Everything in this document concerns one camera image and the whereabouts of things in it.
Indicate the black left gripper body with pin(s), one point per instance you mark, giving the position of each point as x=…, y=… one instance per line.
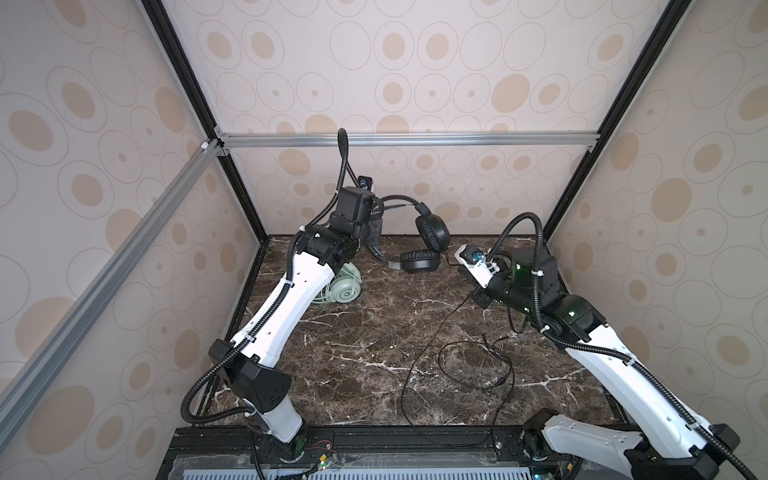
x=370, y=231

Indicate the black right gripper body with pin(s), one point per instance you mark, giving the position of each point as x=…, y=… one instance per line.
x=501, y=291

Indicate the mint green headphones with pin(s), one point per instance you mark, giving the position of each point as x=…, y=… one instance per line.
x=345, y=287

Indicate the black blue headphones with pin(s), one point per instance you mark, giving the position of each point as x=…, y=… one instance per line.
x=431, y=229

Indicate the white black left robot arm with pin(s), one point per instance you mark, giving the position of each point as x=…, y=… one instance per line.
x=247, y=362

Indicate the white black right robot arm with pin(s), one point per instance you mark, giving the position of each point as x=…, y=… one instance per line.
x=668, y=440

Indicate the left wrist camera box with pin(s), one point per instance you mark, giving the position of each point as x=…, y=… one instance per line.
x=365, y=182

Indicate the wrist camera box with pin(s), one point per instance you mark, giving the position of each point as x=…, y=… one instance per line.
x=475, y=266
x=365, y=182

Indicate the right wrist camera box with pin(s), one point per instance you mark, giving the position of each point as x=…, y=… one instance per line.
x=475, y=266

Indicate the silver aluminium back rail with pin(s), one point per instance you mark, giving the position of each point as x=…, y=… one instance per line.
x=423, y=139

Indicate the silver aluminium rail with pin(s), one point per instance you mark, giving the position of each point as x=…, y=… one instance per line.
x=423, y=139
x=40, y=371

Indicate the black vertical frame post left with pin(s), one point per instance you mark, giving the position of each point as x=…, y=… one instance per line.
x=175, y=52

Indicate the black vertical frame post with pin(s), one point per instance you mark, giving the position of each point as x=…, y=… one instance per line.
x=649, y=55
x=175, y=52

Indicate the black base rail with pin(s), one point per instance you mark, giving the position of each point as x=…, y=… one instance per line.
x=368, y=452

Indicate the black vertical frame post right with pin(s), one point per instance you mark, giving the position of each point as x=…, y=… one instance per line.
x=649, y=55

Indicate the silver aluminium left rail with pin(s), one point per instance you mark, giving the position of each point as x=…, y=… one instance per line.
x=40, y=371

